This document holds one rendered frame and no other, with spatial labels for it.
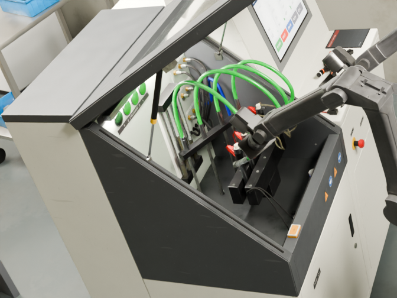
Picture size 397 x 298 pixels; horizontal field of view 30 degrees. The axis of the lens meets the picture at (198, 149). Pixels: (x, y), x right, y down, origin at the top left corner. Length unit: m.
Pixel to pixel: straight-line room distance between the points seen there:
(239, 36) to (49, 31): 3.51
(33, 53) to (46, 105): 3.62
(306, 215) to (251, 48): 0.68
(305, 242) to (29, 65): 3.89
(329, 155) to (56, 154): 0.97
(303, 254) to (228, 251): 0.25
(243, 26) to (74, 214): 0.91
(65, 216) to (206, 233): 0.54
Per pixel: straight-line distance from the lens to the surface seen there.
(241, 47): 2.74
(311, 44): 3.23
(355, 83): 1.77
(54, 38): 6.11
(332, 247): 2.76
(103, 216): 2.51
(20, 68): 5.93
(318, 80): 3.08
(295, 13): 3.15
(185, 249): 2.45
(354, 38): 3.32
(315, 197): 2.53
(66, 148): 2.37
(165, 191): 2.30
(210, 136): 2.68
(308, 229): 2.48
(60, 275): 4.12
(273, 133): 2.07
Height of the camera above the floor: 2.56
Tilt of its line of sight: 34 degrees down
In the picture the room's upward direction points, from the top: 18 degrees counter-clockwise
